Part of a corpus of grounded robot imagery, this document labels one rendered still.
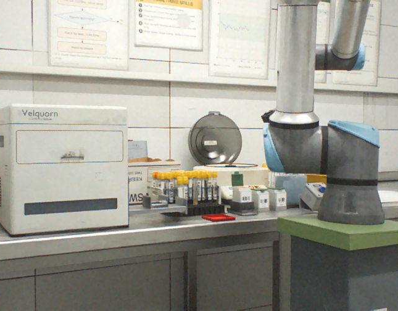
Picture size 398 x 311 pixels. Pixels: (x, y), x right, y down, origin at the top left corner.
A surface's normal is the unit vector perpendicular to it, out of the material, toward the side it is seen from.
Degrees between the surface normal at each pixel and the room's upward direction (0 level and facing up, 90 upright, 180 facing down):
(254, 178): 90
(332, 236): 90
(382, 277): 90
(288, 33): 100
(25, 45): 90
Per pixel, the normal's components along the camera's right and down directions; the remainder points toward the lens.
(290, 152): -0.19, 0.26
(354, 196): -0.13, -0.29
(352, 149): -0.18, 0.01
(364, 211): 0.18, -0.28
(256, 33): 0.47, 0.11
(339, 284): -0.88, 0.02
